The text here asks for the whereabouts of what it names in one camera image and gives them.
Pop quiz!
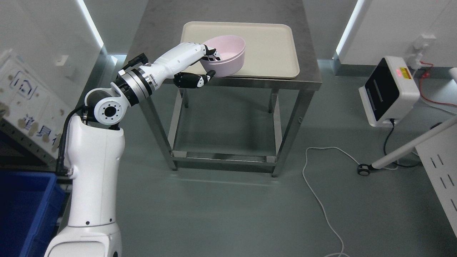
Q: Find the white wall socket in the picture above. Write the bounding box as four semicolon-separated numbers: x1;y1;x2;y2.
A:
407;34;436;70

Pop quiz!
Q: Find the white floor cable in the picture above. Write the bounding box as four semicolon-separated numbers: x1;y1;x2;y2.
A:
302;146;399;257

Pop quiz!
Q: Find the white perforated cabinet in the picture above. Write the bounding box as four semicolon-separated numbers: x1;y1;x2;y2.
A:
416;125;457;234

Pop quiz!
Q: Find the white sign board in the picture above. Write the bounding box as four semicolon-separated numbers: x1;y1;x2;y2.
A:
0;49;70;164

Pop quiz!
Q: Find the black power cable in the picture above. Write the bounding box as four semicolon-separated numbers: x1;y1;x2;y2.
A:
383;119;422;168

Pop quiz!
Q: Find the beige plastic tray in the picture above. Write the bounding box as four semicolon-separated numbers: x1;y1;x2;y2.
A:
181;21;300;79

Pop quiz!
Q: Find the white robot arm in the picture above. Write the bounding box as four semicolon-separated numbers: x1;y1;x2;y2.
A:
44;42;221;257

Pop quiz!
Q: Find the stainless steel table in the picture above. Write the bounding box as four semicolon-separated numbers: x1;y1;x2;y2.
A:
127;0;322;178

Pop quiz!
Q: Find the white stand leg with caster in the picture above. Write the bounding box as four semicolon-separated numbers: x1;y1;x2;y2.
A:
357;116;457;177

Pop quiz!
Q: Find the white black charging dock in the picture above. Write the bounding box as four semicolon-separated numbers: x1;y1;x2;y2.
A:
358;56;421;127

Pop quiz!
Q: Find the blue bin lower left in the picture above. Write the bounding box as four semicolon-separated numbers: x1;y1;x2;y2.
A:
0;171;65;257

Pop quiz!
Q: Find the pink bowl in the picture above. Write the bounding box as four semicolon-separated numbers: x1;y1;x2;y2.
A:
200;35;246;77

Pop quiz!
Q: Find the red cable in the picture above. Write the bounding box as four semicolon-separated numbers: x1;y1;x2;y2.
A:
418;61;457;107

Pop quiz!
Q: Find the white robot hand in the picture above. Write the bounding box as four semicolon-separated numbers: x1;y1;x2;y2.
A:
150;42;222;89

